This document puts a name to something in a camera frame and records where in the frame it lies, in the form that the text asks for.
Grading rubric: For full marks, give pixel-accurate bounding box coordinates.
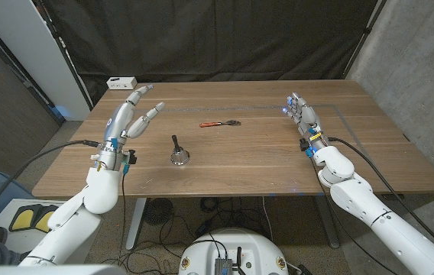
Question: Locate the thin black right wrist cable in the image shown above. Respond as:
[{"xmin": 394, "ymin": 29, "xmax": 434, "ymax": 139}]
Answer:
[{"xmin": 309, "ymin": 155, "xmax": 400, "ymax": 275}]

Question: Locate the grey tape outline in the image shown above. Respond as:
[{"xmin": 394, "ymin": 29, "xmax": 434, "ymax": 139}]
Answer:
[{"xmin": 132, "ymin": 103, "xmax": 394, "ymax": 193}]

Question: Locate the silver handbell with black handle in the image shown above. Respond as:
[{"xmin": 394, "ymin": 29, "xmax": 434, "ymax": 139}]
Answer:
[{"xmin": 170, "ymin": 134, "xmax": 191, "ymax": 167}]

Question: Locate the black coiled floor cable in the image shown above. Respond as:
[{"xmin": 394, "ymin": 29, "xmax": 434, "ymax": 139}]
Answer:
[{"xmin": 200, "ymin": 197, "xmax": 222, "ymax": 214}]

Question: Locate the white floor cable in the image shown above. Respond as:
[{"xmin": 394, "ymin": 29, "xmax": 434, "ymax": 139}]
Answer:
[{"xmin": 261, "ymin": 196, "xmax": 274, "ymax": 242}]

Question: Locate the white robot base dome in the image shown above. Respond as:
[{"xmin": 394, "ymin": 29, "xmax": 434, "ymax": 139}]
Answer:
[{"xmin": 178, "ymin": 228, "xmax": 290, "ymax": 275}]

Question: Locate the fork with orange handle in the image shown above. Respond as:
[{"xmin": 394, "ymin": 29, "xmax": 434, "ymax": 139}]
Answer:
[{"xmin": 199, "ymin": 119, "xmax": 242, "ymax": 128}]

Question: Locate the thin black left wrist cable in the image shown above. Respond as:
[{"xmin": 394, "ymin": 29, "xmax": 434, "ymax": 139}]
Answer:
[{"xmin": 117, "ymin": 166, "xmax": 128, "ymax": 265}]

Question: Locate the grey electronics box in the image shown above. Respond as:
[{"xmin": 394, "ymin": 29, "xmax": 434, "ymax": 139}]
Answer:
[{"xmin": 214, "ymin": 257, "xmax": 234, "ymax": 275}]

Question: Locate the black round fan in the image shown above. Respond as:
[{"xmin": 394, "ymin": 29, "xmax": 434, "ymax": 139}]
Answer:
[{"xmin": 143, "ymin": 197, "xmax": 174, "ymax": 226}]

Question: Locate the white leaning wall panel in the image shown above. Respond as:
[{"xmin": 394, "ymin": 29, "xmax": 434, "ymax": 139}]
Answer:
[{"xmin": 0, "ymin": 0, "xmax": 91, "ymax": 121}]

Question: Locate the black backdrop stand pole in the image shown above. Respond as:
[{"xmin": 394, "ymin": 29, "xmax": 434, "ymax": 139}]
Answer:
[
  {"xmin": 342, "ymin": 0, "xmax": 388, "ymax": 79},
  {"xmin": 33, "ymin": 0, "xmax": 94, "ymax": 110}
]

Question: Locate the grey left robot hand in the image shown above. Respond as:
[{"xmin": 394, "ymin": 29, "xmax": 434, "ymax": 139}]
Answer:
[{"xmin": 102, "ymin": 84, "xmax": 167, "ymax": 148}]

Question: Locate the white platform board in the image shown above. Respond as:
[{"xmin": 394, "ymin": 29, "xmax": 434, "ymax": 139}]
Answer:
[{"xmin": 0, "ymin": 198, "xmax": 103, "ymax": 265}]

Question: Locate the white power strip box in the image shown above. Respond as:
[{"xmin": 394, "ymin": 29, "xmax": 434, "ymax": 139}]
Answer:
[{"xmin": 105, "ymin": 76, "xmax": 138, "ymax": 91}]

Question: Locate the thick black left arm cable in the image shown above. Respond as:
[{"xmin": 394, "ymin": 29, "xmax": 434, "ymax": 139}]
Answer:
[{"xmin": 0, "ymin": 139, "xmax": 100, "ymax": 234}]

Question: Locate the grey table leg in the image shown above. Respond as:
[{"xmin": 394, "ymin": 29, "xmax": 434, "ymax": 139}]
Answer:
[{"xmin": 314, "ymin": 195, "xmax": 341, "ymax": 249}]

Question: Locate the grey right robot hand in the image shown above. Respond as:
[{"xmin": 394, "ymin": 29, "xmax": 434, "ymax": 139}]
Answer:
[{"xmin": 281, "ymin": 91, "xmax": 329, "ymax": 150}]

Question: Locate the black backdrop curtain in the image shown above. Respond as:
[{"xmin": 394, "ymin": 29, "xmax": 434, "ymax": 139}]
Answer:
[{"xmin": 43, "ymin": 0, "xmax": 378, "ymax": 104}]

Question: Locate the white table leg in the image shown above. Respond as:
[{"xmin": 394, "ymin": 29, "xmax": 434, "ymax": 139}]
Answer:
[{"xmin": 125, "ymin": 197, "xmax": 148, "ymax": 251}]

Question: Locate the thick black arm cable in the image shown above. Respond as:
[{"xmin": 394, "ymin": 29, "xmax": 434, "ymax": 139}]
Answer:
[
  {"xmin": 327, "ymin": 136, "xmax": 434, "ymax": 259},
  {"xmin": 0, "ymin": 139, "xmax": 100, "ymax": 234}
]

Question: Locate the yellow and black foot pedal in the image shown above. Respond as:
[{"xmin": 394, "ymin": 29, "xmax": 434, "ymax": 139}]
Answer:
[
  {"xmin": 33, "ymin": 205, "xmax": 60, "ymax": 234},
  {"xmin": 9, "ymin": 205, "xmax": 42, "ymax": 232}
]

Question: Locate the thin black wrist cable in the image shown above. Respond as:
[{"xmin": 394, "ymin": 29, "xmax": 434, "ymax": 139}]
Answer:
[
  {"xmin": 117, "ymin": 166, "xmax": 128, "ymax": 265},
  {"xmin": 309, "ymin": 155, "xmax": 400, "ymax": 275}
]

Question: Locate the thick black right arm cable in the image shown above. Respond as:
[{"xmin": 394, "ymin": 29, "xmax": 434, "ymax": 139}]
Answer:
[{"xmin": 327, "ymin": 136, "xmax": 434, "ymax": 259}]

